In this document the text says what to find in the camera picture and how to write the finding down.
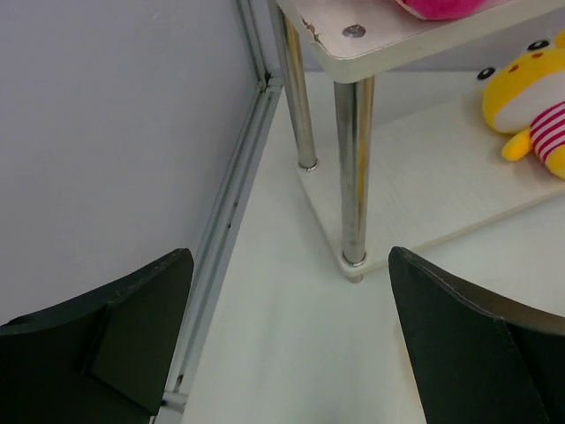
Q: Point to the pink plush toy left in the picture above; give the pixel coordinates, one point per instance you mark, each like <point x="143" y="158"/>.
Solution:
<point x="439" y="10"/>

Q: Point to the aluminium rail frame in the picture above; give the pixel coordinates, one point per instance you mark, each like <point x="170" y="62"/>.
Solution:
<point x="213" y="254"/>

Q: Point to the white two-tier shelf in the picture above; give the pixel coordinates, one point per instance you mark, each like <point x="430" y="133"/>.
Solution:
<point x="415" y="182"/>

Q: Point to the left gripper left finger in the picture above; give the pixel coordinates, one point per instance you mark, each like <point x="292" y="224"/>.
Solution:
<point x="101" y="357"/>

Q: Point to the yellow plush toy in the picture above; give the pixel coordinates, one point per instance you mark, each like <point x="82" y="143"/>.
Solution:
<point x="525" y="100"/>

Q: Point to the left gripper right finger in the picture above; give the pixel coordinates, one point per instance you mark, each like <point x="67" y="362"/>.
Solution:
<point x="476" y="356"/>

